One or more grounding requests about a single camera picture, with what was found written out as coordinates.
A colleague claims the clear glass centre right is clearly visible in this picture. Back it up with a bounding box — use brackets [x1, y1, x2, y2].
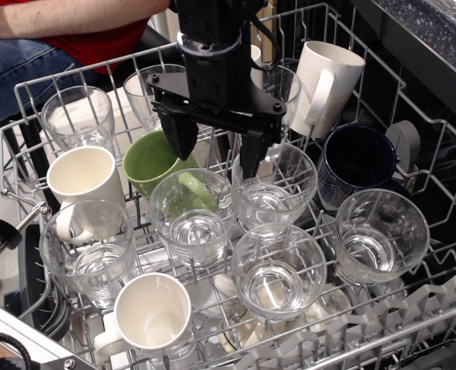
[232, 143, 318, 231]

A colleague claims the person forearm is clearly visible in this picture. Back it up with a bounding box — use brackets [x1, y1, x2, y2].
[0, 0, 170, 39]

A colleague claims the dark blue mug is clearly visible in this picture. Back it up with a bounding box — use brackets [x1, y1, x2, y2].
[315, 124, 411, 217]

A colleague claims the cream mug front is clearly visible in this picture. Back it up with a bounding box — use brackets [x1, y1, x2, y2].
[94, 273, 192, 358]

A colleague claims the grey wire dishwasher rack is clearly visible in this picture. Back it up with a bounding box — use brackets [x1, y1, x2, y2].
[20, 1, 456, 369]

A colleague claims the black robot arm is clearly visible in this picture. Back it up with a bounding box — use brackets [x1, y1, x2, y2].
[147, 1, 287, 178]

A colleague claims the green ceramic mug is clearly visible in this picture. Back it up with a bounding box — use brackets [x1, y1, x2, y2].
[122, 130, 220, 216]

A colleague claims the grey plastic rack clip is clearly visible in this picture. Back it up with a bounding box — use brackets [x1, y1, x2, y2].
[385, 120, 421, 173]

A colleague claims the clear glass front left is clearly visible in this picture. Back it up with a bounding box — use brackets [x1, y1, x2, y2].
[39, 200, 136, 308]

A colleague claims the clear glass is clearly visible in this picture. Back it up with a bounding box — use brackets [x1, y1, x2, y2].
[41, 86, 115, 153]
[39, 200, 136, 308]
[333, 188, 430, 285]
[149, 168, 238, 269]
[262, 66, 302, 141]
[232, 143, 318, 231]
[122, 64, 185, 131]
[230, 223, 327, 322]

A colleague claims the white mug back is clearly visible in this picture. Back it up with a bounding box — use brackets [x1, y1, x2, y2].
[250, 44, 264, 90]

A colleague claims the clear glass back right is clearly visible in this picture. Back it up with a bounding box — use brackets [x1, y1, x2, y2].
[262, 66, 302, 141]

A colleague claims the tall white mug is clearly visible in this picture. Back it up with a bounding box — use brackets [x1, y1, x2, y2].
[290, 41, 366, 139]

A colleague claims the black clamp with metal rod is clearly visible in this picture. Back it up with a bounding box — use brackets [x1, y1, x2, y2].
[0, 201, 52, 254]

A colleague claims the cream mug left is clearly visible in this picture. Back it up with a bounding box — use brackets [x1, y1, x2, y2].
[46, 146, 125, 243]

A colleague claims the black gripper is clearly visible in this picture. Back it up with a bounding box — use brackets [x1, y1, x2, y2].
[147, 31, 287, 178]

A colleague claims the clear glass back middle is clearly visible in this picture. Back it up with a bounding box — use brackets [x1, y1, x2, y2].
[122, 64, 185, 131]

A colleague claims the clear glass back left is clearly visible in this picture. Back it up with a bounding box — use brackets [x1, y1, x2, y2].
[41, 86, 115, 153]

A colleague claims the clear glass front middle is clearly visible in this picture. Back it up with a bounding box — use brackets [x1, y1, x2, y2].
[230, 223, 327, 322]

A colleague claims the cream mug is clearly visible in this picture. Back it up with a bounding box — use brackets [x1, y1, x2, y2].
[94, 273, 192, 358]
[46, 146, 125, 243]

